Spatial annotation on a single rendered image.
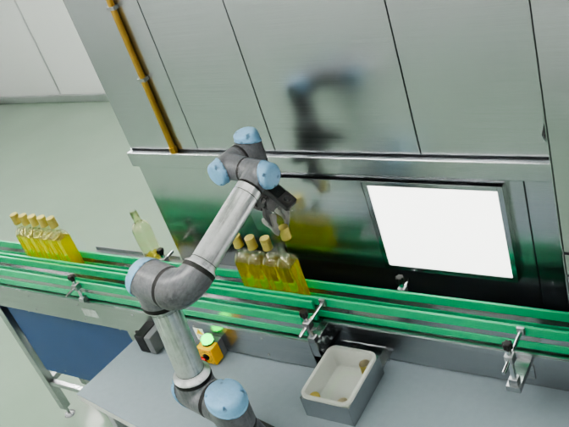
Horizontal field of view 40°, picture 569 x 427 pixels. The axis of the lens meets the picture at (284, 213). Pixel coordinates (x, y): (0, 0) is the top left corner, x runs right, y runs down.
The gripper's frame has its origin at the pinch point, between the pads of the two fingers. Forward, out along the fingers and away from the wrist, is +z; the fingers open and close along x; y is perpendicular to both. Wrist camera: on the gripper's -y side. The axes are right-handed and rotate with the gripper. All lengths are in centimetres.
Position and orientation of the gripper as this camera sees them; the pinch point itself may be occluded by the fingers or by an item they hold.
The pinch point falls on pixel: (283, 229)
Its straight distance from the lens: 246.8
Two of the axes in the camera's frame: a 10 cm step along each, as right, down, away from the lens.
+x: -6.7, 5.6, -4.9
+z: 2.8, 8.0, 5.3
